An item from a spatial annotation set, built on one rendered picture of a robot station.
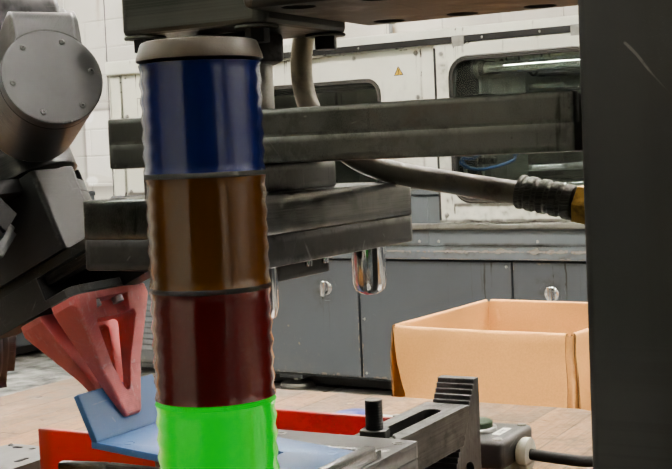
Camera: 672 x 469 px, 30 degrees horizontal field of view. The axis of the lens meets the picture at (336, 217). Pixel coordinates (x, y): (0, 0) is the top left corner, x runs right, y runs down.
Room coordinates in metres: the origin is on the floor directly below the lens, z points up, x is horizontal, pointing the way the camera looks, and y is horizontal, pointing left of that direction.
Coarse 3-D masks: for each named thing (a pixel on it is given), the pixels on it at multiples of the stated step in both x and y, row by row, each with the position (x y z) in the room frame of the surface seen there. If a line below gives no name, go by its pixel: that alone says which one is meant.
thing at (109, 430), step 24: (144, 384) 0.77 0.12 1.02; (96, 408) 0.72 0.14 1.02; (144, 408) 0.76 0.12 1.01; (96, 432) 0.71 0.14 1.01; (120, 432) 0.73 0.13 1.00; (144, 432) 0.73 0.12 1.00; (144, 456) 0.69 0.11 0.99; (288, 456) 0.69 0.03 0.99; (312, 456) 0.69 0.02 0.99; (336, 456) 0.70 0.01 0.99
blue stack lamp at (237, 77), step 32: (160, 64) 0.37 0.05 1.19; (192, 64) 0.37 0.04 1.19; (224, 64) 0.37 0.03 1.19; (256, 64) 0.38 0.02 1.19; (160, 96) 0.37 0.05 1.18; (192, 96) 0.37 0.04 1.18; (224, 96) 0.37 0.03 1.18; (256, 96) 0.38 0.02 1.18; (160, 128) 0.38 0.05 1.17; (192, 128) 0.37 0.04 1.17; (224, 128) 0.37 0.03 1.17; (256, 128) 0.38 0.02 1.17; (160, 160) 0.38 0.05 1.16; (192, 160) 0.37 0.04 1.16; (224, 160) 0.37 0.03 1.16; (256, 160) 0.38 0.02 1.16
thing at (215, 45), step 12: (192, 36) 0.38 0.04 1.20; (204, 36) 0.37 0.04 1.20; (216, 36) 0.37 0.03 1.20; (228, 36) 0.38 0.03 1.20; (144, 48) 0.38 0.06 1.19; (156, 48) 0.37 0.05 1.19; (168, 48) 0.37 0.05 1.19; (180, 48) 0.37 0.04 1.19; (192, 48) 0.37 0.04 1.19; (204, 48) 0.37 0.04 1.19; (216, 48) 0.37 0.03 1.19; (228, 48) 0.37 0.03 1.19; (240, 48) 0.38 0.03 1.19; (252, 48) 0.38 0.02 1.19; (144, 60) 0.38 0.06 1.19; (156, 60) 0.38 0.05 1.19; (168, 60) 0.38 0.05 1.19
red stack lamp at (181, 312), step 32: (256, 288) 0.39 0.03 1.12; (160, 320) 0.38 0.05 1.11; (192, 320) 0.37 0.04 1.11; (224, 320) 0.37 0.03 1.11; (256, 320) 0.38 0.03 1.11; (160, 352) 0.38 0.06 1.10; (192, 352) 0.37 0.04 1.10; (224, 352) 0.37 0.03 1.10; (256, 352) 0.38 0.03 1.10; (160, 384) 0.38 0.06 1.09; (192, 384) 0.37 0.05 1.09; (224, 384) 0.37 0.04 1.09; (256, 384) 0.38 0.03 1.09
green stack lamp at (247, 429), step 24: (168, 408) 0.38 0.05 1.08; (192, 408) 0.38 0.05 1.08; (216, 408) 0.38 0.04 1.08; (240, 408) 0.38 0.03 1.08; (264, 408) 0.38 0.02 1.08; (168, 432) 0.38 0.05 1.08; (192, 432) 0.37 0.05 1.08; (216, 432) 0.37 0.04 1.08; (240, 432) 0.37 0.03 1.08; (264, 432) 0.38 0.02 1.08; (168, 456) 0.38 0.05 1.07; (192, 456) 0.37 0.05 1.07; (216, 456) 0.37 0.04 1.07; (240, 456) 0.37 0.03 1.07; (264, 456) 0.38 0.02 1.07
